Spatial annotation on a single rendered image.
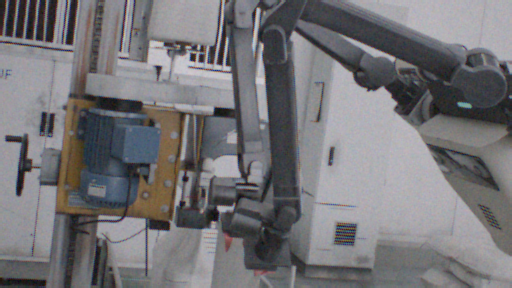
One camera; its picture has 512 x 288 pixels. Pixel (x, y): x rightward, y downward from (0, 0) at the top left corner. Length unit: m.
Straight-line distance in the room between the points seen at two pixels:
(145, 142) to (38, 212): 3.08
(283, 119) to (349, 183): 4.61
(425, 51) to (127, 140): 0.83
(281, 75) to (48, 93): 3.56
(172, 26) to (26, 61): 2.95
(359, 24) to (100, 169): 0.89
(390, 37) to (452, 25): 5.62
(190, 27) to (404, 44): 0.76
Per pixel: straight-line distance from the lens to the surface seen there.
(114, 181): 2.03
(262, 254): 1.68
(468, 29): 7.10
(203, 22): 2.04
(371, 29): 1.41
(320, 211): 6.04
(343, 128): 6.01
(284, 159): 1.53
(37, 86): 4.93
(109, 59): 2.26
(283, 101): 1.47
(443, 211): 7.14
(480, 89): 1.43
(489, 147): 1.62
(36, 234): 5.04
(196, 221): 2.27
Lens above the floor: 1.46
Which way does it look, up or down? 3 degrees down
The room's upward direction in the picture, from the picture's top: 8 degrees clockwise
